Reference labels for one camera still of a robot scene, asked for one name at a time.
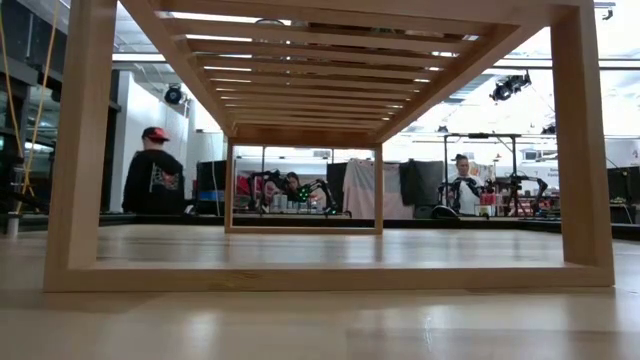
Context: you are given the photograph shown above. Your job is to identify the wooden slatted shelf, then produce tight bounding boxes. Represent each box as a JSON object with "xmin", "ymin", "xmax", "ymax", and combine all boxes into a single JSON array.
[{"xmin": 42, "ymin": 0, "xmax": 616, "ymax": 294}]

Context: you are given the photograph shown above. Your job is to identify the black monitor panel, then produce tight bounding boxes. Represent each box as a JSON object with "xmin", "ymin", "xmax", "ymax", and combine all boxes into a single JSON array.
[{"xmin": 326, "ymin": 162, "xmax": 349, "ymax": 211}]

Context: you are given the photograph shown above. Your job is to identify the pink cloth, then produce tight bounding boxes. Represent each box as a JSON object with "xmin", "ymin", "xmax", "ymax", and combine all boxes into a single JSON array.
[{"xmin": 342, "ymin": 158, "xmax": 415, "ymax": 220}]

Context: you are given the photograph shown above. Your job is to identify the dark grey cloth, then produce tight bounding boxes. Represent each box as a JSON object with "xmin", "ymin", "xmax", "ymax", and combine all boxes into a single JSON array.
[{"xmin": 398, "ymin": 159, "xmax": 446, "ymax": 207}]

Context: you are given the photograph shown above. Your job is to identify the black computer monitor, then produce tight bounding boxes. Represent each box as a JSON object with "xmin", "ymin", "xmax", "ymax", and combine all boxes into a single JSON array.
[
  {"xmin": 195, "ymin": 159, "xmax": 227, "ymax": 192},
  {"xmin": 607, "ymin": 166, "xmax": 640, "ymax": 205}
]

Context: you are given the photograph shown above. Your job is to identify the black round lamp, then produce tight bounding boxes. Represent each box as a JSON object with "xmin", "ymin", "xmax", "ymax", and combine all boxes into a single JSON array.
[{"xmin": 163, "ymin": 84, "xmax": 184, "ymax": 106}]

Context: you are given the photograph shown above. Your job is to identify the white sign board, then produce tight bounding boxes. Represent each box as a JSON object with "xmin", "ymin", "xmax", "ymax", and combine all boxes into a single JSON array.
[{"xmin": 519, "ymin": 160, "xmax": 560, "ymax": 194}]

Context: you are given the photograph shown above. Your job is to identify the dark office desk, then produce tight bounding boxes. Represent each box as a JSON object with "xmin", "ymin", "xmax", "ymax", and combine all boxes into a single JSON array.
[{"xmin": 609, "ymin": 202, "xmax": 640, "ymax": 225}]

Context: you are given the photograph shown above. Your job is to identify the ceiling light fixture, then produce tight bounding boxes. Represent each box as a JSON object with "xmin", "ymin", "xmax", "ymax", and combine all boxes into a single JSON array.
[{"xmin": 593, "ymin": 0, "xmax": 617, "ymax": 22}]

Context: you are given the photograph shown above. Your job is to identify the black table frame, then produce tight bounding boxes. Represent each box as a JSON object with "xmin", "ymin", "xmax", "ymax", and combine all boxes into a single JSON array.
[{"xmin": 0, "ymin": 212, "xmax": 640, "ymax": 242}]

